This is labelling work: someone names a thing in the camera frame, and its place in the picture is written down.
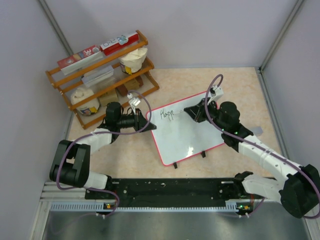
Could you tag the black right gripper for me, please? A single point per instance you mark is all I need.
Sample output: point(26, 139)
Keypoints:
point(198, 111)

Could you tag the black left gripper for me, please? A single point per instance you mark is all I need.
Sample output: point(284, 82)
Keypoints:
point(139, 119)

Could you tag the pink framed whiteboard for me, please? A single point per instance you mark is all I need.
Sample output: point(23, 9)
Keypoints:
point(178, 137)

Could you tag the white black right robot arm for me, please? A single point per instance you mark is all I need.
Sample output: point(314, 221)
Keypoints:
point(295, 187)

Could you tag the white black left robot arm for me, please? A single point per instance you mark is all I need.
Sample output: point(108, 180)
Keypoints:
point(71, 163)

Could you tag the black whiteboard clip right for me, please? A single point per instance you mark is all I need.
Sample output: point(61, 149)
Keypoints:
point(203, 154)

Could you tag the brown block right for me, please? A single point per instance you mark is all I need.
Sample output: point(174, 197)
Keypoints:
point(133, 84)

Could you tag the tan block left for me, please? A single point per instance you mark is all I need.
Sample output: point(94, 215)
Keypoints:
point(108, 97)

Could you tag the orange wooden shelf rack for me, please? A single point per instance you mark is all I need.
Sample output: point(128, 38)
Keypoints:
point(84, 101)

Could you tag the white bag upper shelf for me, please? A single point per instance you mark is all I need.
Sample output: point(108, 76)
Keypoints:
point(131, 62)

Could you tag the clear plastic box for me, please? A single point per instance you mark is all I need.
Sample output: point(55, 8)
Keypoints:
point(94, 77)

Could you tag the red foil box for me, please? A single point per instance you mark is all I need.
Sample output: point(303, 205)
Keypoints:
point(115, 44)

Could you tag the red white wrap box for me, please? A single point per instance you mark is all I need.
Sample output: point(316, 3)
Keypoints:
point(80, 59)

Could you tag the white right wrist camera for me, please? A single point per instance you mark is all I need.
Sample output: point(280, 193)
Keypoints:
point(216, 93)

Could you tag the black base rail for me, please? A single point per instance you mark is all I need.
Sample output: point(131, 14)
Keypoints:
point(176, 192)

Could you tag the grey slotted cable duct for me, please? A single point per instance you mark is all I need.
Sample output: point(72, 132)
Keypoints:
point(85, 206)

